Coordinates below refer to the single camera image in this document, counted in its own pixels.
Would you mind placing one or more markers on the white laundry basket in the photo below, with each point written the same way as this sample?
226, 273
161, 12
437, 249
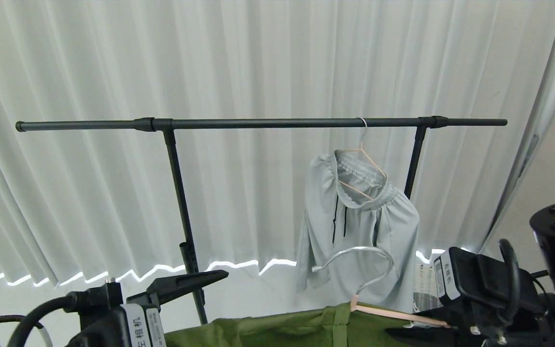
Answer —
424, 289

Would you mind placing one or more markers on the black clothes rack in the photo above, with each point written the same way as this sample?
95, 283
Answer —
282, 123

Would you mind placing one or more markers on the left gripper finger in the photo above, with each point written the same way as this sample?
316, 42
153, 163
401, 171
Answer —
181, 284

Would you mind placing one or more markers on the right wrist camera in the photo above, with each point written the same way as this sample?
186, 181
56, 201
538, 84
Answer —
480, 279

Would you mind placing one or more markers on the white curtain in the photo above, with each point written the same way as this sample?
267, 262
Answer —
258, 58

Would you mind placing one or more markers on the pink clothes hanger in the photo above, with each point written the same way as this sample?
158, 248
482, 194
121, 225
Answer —
403, 316
373, 160

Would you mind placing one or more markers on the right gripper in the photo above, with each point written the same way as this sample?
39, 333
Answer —
480, 337

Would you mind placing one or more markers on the green garment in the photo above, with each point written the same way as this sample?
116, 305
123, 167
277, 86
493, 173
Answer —
282, 332

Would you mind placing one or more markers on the pale grey shorts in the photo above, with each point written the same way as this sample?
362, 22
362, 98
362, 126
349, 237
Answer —
354, 226

